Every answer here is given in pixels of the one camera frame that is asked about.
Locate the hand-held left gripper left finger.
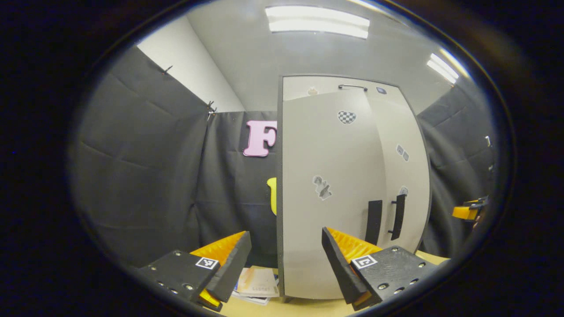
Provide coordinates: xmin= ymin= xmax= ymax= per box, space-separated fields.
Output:
xmin=139 ymin=230 xmax=252 ymax=311

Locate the white book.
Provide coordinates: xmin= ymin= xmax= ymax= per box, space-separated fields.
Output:
xmin=231 ymin=291 xmax=270 ymax=306

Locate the tan book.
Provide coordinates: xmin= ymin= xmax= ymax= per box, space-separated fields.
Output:
xmin=238 ymin=266 xmax=280 ymax=298

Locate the small ceiling light panel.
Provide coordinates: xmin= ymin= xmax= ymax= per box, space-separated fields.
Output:
xmin=426 ymin=53 xmax=460 ymax=84

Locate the black door handle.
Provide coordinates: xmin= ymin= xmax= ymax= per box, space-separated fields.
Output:
xmin=365 ymin=200 xmax=383 ymax=246
xmin=388 ymin=194 xmax=407 ymax=241

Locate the black left door handle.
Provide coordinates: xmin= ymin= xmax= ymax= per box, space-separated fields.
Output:
xmin=365 ymin=200 xmax=383 ymax=246

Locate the black right door handle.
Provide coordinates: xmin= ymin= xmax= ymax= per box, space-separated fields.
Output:
xmin=388 ymin=194 xmax=407 ymax=241

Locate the grey cabinet door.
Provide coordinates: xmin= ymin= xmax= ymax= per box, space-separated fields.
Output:
xmin=281 ymin=90 xmax=388 ymax=300
xmin=368 ymin=95 xmax=431 ymax=254

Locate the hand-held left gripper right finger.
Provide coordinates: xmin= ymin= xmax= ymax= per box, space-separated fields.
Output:
xmin=322 ymin=227 xmax=441 ymax=311

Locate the grey cabinet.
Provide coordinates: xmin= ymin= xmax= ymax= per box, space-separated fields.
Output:
xmin=275 ymin=74 xmax=432 ymax=304

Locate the black backdrop cloth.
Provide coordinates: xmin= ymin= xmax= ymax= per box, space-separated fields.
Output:
xmin=70 ymin=46 xmax=498 ymax=269

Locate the large ceiling light panel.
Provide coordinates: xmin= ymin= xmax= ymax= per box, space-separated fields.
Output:
xmin=265 ymin=5 xmax=371 ymax=39

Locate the dark stand with white tip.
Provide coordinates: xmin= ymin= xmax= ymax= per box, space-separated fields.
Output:
xmin=484 ymin=135 xmax=496 ymax=173

